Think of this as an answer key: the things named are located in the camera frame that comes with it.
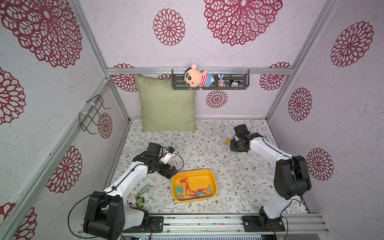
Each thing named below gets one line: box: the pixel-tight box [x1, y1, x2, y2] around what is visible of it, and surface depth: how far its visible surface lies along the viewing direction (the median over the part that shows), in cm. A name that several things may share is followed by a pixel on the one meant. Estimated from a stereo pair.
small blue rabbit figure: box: [217, 73, 226, 87], surface depth 93 cm
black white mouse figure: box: [230, 79, 241, 87], surface depth 94 cm
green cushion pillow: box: [134, 74, 198, 133], surface depth 99 cm
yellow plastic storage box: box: [172, 169, 218, 203], surface depth 87 cm
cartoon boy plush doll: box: [184, 64, 215, 91], surface depth 87 cm
